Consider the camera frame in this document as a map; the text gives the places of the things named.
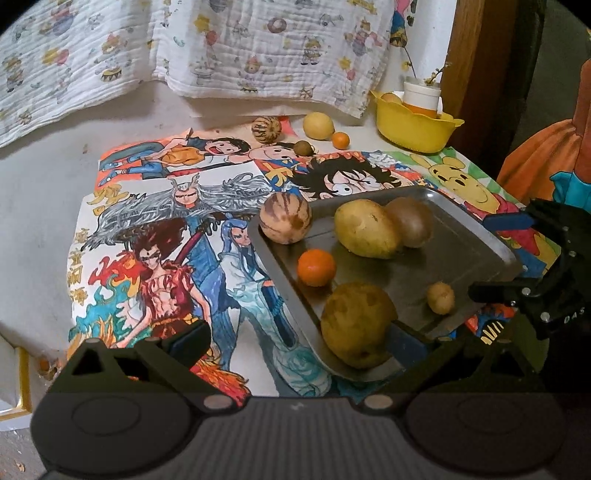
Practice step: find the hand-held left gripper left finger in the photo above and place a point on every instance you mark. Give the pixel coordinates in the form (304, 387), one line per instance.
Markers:
(191, 339)

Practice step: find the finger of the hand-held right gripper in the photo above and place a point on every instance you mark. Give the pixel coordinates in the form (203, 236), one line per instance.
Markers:
(494, 290)
(505, 220)

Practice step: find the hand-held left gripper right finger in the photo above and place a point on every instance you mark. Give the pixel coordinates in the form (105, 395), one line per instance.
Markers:
(413, 346)

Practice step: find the small brown kiwi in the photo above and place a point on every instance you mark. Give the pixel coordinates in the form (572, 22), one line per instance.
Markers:
(440, 297)
(302, 147)

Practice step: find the grey metal tray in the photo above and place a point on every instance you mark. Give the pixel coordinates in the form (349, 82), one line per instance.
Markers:
(415, 272)

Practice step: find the large brown kiwi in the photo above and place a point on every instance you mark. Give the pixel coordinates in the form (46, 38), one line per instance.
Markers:
(413, 221)

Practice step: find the small orange tangerine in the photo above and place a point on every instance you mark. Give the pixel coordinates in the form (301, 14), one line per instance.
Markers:
(340, 139)
(316, 266)

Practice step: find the striped round melon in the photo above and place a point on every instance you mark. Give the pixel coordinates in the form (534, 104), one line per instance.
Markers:
(266, 128)
(285, 217)

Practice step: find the yellow lemon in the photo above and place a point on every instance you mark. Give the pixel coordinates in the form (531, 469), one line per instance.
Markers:
(318, 125)

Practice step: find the fire figure drawing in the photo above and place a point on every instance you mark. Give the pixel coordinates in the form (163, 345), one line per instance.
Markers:
(152, 286)

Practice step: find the orange cloth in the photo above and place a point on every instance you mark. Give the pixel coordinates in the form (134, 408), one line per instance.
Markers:
(545, 152)

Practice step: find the yellow plastic bowl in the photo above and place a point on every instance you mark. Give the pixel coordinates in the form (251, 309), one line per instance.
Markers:
(411, 127)

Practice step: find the white jar with orange base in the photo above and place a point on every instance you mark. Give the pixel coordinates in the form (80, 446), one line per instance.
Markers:
(421, 97)

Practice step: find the thin flowering twig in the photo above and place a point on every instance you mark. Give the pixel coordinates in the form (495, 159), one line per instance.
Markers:
(431, 76)

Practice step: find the pale round fruit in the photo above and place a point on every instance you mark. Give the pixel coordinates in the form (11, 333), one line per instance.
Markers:
(391, 98)

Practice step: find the white box with gold trim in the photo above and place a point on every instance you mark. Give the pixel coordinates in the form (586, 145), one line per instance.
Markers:
(14, 383)

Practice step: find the white printed muslin blanket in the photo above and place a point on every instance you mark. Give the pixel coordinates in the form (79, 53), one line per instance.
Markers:
(69, 60)
(277, 46)

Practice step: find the brown wooden door frame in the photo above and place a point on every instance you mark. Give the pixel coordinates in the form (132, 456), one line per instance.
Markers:
(480, 69)

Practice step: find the pink cartoon wall poster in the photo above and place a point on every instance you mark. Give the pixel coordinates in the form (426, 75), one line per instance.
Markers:
(401, 23)

